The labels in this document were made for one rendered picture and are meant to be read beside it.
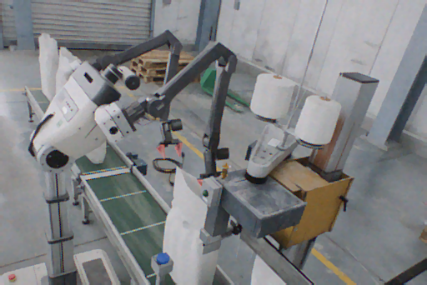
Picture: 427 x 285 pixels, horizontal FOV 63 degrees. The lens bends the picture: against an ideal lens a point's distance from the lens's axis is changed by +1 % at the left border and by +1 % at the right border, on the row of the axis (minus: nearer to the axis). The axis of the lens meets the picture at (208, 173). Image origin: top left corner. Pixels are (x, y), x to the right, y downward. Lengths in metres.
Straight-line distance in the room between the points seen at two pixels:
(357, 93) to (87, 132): 1.11
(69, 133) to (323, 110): 1.02
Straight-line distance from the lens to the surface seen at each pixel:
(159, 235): 2.51
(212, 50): 1.52
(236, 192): 1.31
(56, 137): 1.63
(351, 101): 1.51
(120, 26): 9.12
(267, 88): 1.49
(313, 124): 1.35
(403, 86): 6.14
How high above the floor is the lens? 2.03
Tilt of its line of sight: 30 degrees down
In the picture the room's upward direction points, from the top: 10 degrees clockwise
